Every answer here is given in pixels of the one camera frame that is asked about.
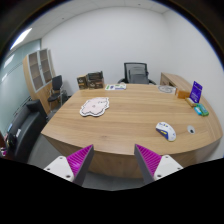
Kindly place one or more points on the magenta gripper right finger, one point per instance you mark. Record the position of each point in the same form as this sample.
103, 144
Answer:
154, 166

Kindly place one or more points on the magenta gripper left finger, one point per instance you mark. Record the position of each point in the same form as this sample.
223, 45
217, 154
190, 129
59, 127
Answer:
73, 167

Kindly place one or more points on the white blue computer mouse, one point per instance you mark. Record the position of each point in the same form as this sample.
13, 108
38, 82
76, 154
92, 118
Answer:
166, 130

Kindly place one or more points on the wooden desk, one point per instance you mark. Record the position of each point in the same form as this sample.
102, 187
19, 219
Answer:
131, 119

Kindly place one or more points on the black leather sofa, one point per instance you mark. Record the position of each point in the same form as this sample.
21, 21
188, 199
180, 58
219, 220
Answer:
25, 130

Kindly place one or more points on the green blue small box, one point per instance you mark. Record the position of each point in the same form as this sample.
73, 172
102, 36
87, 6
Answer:
201, 110

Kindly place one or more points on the orange wooden box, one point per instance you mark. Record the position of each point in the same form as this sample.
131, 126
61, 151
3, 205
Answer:
183, 94

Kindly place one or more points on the round white coaster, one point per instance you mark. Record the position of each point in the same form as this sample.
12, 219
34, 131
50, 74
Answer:
166, 89

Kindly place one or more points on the purple sign stand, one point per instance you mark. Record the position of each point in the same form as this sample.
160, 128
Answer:
196, 91

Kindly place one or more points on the wooden side cabinet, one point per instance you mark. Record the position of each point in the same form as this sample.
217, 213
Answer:
175, 81

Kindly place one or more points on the white green booklet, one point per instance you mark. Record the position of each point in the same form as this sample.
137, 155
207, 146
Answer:
115, 87

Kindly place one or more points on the small brown box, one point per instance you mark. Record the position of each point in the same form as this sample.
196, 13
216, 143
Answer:
82, 82

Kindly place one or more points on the black side chair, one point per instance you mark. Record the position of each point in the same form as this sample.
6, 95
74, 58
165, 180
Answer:
56, 91

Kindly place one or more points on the dark brown box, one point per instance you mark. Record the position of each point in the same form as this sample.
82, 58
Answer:
95, 80

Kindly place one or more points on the grey mesh office chair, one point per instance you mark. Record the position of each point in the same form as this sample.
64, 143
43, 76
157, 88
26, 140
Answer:
136, 73

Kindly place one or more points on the wooden bookshelf cabinet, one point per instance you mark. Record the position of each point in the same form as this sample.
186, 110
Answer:
38, 72

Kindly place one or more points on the desk cable grommet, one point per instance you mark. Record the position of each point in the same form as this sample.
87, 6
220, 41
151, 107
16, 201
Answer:
191, 129

